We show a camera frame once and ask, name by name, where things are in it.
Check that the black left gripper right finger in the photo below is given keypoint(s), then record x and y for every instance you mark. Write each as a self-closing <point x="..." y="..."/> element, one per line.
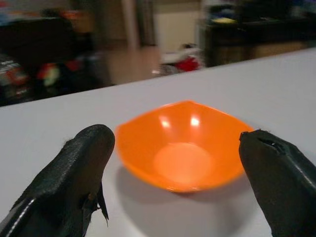
<point x="279" y="182"/>

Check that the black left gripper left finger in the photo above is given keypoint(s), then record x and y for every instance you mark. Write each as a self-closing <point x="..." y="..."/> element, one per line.
<point x="61" y="177"/>

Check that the orange square plastic bowl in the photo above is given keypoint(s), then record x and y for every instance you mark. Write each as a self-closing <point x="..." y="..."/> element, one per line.
<point x="182" y="148"/>

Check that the colourful toy pile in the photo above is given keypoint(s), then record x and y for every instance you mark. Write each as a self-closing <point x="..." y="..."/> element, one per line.
<point x="37" y="76"/>

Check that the dark cabinet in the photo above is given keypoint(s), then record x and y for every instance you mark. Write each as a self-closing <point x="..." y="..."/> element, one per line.
<point x="44" y="47"/>

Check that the dark wooden shelf unit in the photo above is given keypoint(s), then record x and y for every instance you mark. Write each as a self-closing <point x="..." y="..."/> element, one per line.
<point x="259" y="32"/>

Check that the red and white toy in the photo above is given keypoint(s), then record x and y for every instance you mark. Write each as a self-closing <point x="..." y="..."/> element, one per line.
<point x="181" y="60"/>

